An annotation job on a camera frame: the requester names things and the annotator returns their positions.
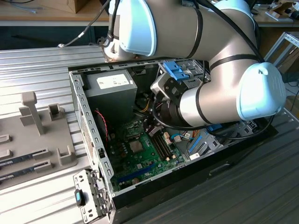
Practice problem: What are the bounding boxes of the aluminium profile frame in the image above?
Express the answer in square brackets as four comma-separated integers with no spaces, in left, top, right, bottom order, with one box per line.
[263,31,299,70]

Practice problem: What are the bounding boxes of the green motherboard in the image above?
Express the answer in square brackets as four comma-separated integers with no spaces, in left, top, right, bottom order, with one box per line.
[107,119,187,192]

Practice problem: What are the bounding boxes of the cardboard box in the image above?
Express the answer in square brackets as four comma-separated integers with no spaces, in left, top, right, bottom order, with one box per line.
[67,0,91,14]

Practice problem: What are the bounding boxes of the black RAM slot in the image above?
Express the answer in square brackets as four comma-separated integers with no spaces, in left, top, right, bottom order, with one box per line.
[151,135,170,159]
[157,134,174,157]

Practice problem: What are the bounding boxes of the black PC case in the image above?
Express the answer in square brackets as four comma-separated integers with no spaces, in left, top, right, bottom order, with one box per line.
[67,56,280,224]

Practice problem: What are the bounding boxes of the black latch blue inlay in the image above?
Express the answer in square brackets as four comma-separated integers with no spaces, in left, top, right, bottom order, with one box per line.
[74,189,86,206]

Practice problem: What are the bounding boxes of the metal drive cage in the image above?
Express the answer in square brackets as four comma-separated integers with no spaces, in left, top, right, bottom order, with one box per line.
[156,59,211,98]

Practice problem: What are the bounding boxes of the grey power supply unit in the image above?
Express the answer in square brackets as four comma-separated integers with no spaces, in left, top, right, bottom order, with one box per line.
[84,68,138,122]

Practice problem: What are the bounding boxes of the wooden desk white legs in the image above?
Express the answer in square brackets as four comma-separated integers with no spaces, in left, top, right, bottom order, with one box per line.
[251,0,299,28]

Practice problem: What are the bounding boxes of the blue plastic rail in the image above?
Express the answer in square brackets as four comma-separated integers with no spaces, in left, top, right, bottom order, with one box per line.
[188,135,203,154]

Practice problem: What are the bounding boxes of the white power supply label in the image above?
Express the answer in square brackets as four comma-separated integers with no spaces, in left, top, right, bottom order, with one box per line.
[96,73,130,90]

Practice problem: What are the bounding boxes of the red black twisted wire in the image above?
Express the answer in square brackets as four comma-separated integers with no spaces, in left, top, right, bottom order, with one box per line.
[94,108,110,143]

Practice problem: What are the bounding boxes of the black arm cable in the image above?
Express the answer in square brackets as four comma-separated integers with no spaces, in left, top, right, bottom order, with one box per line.
[149,0,275,140]

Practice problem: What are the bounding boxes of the blue expansion slot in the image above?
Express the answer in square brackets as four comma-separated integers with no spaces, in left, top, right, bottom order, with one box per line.
[116,163,156,184]

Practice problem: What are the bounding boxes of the metal slot bracket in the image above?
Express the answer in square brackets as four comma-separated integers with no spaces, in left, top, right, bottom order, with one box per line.
[72,169,114,221]

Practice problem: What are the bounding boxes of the dark RAM stick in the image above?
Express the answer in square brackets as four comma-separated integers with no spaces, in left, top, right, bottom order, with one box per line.
[0,167,37,183]
[0,154,36,168]

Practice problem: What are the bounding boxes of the orange wire bundle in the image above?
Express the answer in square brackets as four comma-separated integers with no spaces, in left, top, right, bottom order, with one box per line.
[137,93,203,140]

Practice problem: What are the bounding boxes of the grey parts rack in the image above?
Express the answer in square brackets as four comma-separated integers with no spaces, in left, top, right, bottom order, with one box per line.
[0,91,79,189]

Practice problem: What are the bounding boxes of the black case fan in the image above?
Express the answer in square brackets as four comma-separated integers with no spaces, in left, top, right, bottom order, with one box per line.
[93,107,111,143]

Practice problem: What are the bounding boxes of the grey cable with plug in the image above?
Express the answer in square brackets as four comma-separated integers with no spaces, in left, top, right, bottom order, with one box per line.
[57,0,110,49]

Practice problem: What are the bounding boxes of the folded cardboard piece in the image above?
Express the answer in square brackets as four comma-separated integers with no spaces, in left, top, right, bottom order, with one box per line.
[266,0,299,21]

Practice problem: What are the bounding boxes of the flat brown cardboard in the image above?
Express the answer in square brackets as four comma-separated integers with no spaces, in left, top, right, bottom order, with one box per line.
[280,46,299,73]

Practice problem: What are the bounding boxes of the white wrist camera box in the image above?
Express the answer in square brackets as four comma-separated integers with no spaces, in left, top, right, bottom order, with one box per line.
[150,74,166,94]

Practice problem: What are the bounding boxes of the perforated metal disk bay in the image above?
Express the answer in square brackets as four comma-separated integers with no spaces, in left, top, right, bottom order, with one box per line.
[186,121,262,161]

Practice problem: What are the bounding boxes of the brown floor box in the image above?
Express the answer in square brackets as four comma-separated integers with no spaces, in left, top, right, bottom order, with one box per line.
[286,95,299,111]

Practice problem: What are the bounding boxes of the CPU socket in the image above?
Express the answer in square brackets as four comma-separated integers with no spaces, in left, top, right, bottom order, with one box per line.
[123,120,144,140]

